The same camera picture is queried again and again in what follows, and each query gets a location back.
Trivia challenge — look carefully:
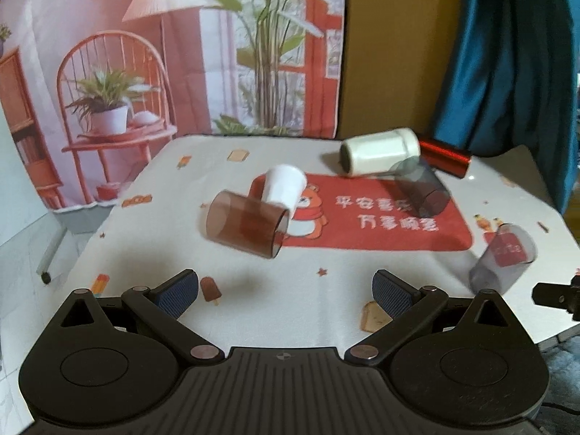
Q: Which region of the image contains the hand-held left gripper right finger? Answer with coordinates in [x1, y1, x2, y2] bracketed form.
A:
[344, 269, 523, 366]

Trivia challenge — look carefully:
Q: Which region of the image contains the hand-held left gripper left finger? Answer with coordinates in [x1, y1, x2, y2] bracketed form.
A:
[45, 269, 225, 364]

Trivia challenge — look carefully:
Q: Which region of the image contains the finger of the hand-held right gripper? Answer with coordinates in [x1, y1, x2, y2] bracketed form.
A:
[532, 274, 580, 323]

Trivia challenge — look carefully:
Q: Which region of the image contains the brown translucent cup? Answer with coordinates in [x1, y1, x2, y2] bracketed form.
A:
[205, 190, 289, 260]

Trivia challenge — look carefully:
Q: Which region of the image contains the clear cup with red label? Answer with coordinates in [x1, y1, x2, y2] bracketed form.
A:
[468, 222, 538, 294]

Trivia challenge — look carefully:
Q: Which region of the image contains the grey translucent cup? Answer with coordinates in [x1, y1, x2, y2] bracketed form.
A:
[391, 156, 452, 219]

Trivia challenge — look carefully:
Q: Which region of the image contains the white plastic cup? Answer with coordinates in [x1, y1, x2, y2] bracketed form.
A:
[260, 164, 307, 215]

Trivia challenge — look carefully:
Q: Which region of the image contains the red bear-print mat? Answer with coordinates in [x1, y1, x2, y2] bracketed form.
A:
[249, 171, 475, 252]

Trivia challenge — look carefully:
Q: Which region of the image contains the white printed tablecloth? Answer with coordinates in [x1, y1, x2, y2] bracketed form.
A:
[27, 133, 580, 420]

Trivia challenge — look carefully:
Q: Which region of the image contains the white stand leg with caster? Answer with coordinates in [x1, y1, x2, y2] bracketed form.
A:
[35, 229, 65, 287]

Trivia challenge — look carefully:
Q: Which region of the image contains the cream white jar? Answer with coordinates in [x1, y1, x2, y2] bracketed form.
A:
[340, 127, 421, 178]

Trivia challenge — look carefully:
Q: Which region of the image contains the red metal can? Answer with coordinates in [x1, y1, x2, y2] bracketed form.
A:
[416, 137, 473, 179]

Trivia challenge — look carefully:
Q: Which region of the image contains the printed room backdrop cloth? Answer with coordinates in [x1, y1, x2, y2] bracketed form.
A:
[0, 0, 349, 213]

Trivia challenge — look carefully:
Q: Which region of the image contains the blue curtain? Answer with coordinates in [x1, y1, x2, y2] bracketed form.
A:
[432, 0, 580, 216]

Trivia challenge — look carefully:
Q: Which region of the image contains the brown board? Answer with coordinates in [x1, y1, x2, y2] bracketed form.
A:
[334, 0, 469, 146]

